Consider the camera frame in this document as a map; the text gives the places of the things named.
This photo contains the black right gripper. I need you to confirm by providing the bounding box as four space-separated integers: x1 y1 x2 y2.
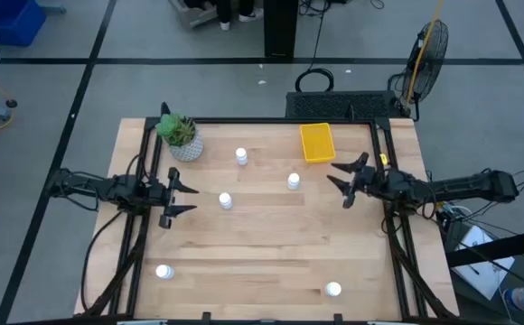
325 152 388 210

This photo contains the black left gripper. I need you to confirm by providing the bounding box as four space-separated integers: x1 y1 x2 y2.
146 166 200 230

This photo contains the yellow plastic basket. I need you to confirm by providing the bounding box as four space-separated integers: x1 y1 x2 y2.
299 122 337 163

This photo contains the white grey patterned pot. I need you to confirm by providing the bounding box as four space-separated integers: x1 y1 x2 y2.
167 131 205 163

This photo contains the black perforated computer case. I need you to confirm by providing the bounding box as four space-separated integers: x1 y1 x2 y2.
285 89 404 121

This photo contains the green succulent plant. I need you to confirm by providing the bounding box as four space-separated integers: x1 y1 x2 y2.
154 112 197 148

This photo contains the black floor fan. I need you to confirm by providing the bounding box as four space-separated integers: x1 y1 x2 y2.
387 18 450 122

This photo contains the white flat panel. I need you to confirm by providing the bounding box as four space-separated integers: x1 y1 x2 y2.
450 224 516 302

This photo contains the black beam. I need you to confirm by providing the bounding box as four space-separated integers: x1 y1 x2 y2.
444 227 524 268

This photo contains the grey box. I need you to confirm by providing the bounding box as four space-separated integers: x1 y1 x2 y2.
168 0 221 30

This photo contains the person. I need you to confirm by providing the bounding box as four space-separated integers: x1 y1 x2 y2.
184 0 265 33

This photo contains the blue plastic bin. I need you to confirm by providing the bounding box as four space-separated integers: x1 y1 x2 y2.
0 0 48 48

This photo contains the black aluminium table frame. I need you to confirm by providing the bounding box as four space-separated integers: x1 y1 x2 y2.
74 116 461 325

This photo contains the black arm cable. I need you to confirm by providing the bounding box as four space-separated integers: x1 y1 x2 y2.
80 208 130 313

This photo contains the black coiled cable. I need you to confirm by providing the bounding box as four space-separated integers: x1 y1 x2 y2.
294 0 335 94

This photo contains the yellow hanging cable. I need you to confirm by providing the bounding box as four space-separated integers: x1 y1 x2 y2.
405 0 444 106

